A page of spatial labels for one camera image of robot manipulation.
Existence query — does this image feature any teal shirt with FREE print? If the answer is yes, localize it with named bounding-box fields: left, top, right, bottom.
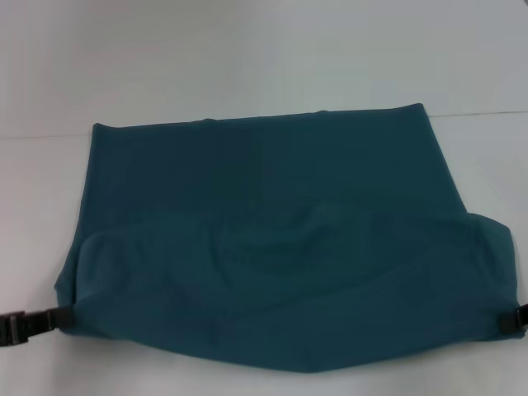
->
left=53, top=101, right=517, bottom=371

